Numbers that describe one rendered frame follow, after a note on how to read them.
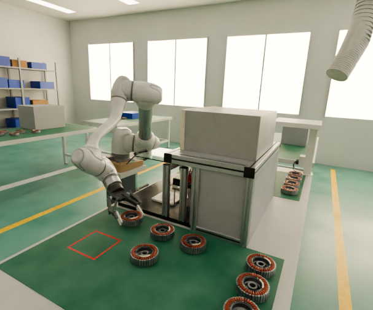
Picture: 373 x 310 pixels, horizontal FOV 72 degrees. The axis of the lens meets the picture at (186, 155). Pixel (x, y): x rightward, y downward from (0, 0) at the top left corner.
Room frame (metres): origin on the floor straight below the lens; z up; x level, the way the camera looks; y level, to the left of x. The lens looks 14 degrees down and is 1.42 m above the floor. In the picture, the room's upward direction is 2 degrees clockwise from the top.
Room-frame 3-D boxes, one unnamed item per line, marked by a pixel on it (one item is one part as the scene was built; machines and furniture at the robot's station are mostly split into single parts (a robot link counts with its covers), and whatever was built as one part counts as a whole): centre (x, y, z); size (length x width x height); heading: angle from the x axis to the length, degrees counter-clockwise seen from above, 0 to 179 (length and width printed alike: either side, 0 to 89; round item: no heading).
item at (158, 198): (1.44, 0.10, 0.78); 0.15 x 0.15 x 0.01; 63
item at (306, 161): (2.09, -0.89, 0.98); 0.37 x 0.35 x 0.46; 153
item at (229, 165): (1.40, -0.24, 1.09); 0.68 x 0.44 x 0.05; 153
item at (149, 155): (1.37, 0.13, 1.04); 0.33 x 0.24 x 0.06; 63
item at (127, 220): (1.15, 0.26, 0.79); 0.11 x 0.11 x 0.04
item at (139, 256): (0.89, 0.15, 0.77); 0.11 x 0.11 x 0.04
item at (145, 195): (1.54, 0.03, 0.76); 0.64 x 0.47 x 0.02; 153
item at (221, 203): (1.08, -0.16, 0.91); 0.28 x 0.03 x 0.32; 63
